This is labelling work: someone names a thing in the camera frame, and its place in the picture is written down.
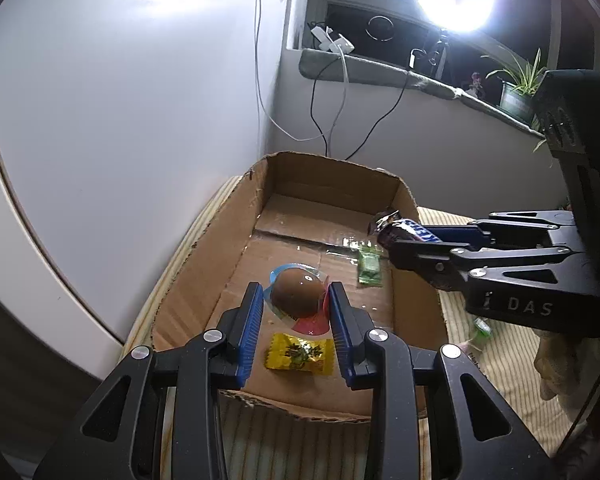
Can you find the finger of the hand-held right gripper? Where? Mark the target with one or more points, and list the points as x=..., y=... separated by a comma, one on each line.
x=455, y=234
x=420, y=260

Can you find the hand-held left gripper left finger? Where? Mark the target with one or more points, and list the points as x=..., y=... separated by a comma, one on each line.
x=250, y=330

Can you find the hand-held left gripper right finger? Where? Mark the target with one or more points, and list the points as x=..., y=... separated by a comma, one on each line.
x=340, y=330

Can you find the brown chocolate bar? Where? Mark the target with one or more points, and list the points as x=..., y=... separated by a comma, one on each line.
x=405, y=232

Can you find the yellow candy packet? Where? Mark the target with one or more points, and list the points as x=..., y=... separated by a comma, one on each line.
x=297, y=352

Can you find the green candy packet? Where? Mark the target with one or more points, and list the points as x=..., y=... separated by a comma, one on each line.
x=370, y=267
x=482, y=327

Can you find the brown egg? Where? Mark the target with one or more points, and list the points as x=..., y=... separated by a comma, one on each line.
x=295, y=295

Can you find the cardboard box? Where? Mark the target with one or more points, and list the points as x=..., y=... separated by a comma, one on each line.
x=300, y=210

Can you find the person's right hand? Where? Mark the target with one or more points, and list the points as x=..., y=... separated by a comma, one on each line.
x=557, y=365

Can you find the striped bed mat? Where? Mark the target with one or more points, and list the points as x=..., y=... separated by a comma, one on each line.
x=505, y=375

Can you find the potted spider plant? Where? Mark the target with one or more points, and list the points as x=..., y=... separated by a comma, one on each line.
x=515, y=100

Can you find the small purple figurine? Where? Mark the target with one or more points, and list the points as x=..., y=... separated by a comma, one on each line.
x=475, y=85

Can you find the black tripod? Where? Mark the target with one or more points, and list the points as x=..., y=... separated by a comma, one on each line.
x=440, y=52

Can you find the white power strip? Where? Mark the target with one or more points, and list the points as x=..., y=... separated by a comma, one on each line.
x=332, y=40

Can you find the window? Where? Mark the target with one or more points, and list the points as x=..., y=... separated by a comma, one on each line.
x=350, y=15

